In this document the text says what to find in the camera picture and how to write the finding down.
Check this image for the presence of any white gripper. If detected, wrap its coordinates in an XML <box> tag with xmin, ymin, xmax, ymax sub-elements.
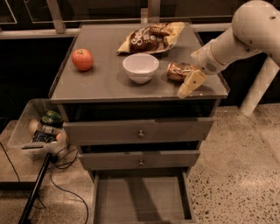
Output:
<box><xmin>177</xmin><ymin>40</ymin><xmax>226</xmax><ymax>99</ymax></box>

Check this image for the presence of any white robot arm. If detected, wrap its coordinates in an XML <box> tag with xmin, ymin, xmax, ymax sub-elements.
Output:
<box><xmin>177</xmin><ymin>0</ymin><xmax>280</xmax><ymax>99</ymax></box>

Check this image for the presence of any grey drawer cabinet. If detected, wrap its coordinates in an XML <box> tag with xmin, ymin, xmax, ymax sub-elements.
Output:
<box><xmin>48</xmin><ymin>22</ymin><xmax>230</xmax><ymax>224</ymax></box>

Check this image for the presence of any top grey drawer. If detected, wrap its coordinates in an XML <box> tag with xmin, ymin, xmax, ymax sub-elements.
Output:
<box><xmin>64</xmin><ymin>117</ymin><xmax>214</xmax><ymax>146</ymax></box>

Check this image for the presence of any grey drawer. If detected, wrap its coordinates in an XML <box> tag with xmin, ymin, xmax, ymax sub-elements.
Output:
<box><xmin>79</xmin><ymin>150</ymin><xmax>200</xmax><ymax>171</ymax></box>
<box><xmin>64</xmin><ymin>117</ymin><xmax>214</xmax><ymax>146</ymax></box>
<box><xmin>92</xmin><ymin>168</ymin><xmax>196</xmax><ymax>224</ymax></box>

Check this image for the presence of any middle grey drawer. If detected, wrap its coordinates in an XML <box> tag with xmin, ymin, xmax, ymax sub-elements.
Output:
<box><xmin>79</xmin><ymin>150</ymin><xmax>200</xmax><ymax>171</ymax></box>

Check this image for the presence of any bottom grey drawer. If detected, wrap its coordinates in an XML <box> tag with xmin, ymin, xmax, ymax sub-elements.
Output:
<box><xmin>92</xmin><ymin>168</ymin><xmax>196</xmax><ymax>224</ymax></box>

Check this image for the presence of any white bowl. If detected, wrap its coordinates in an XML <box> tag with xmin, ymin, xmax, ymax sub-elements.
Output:
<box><xmin>122</xmin><ymin>53</ymin><xmax>159</xmax><ymax>84</ymax></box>

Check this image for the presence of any brown yellow chip bag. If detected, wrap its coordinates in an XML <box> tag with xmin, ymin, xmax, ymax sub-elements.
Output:
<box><xmin>117</xmin><ymin>22</ymin><xmax>185</xmax><ymax>54</ymax></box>

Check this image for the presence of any red apple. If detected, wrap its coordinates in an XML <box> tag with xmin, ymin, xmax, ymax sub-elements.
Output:
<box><xmin>72</xmin><ymin>49</ymin><xmax>94</xmax><ymax>72</ymax></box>

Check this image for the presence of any green snack bag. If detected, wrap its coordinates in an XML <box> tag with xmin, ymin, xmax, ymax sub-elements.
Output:
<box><xmin>40</xmin><ymin>110</ymin><xmax>63</xmax><ymax>128</ymax></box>

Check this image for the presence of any dark blue snack packet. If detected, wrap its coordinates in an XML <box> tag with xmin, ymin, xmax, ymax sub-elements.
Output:
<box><xmin>31</xmin><ymin>130</ymin><xmax>56</xmax><ymax>143</ymax></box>

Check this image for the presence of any black pole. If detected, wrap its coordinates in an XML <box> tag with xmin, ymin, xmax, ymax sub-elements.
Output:
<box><xmin>18</xmin><ymin>153</ymin><xmax>53</xmax><ymax>224</ymax></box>

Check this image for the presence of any white diagonal post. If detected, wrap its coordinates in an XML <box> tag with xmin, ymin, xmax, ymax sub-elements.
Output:
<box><xmin>240</xmin><ymin>57</ymin><xmax>279</xmax><ymax>116</ymax></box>

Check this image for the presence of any metal railing frame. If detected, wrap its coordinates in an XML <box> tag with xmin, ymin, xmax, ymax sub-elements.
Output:
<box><xmin>0</xmin><ymin>0</ymin><xmax>280</xmax><ymax>40</ymax></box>

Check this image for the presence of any black cable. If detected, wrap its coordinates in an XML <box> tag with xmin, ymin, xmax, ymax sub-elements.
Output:
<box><xmin>0</xmin><ymin>141</ymin><xmax>89</xmax><ymax>224</ymax></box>

